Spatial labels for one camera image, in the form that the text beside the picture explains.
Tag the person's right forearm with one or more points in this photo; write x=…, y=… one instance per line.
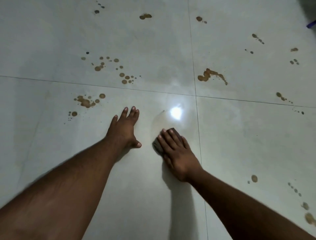
x=234, y=205

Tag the person's right hand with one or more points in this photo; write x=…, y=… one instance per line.
x=180, y=158

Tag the person's left hand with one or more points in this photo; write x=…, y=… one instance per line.
x=124, y=131

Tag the dark brown scrubbing sponge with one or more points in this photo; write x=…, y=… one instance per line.
x=156, y=147

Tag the person's left forearm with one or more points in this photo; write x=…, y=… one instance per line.
x=61, y=192

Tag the blue object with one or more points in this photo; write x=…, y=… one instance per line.
x=312, y=24

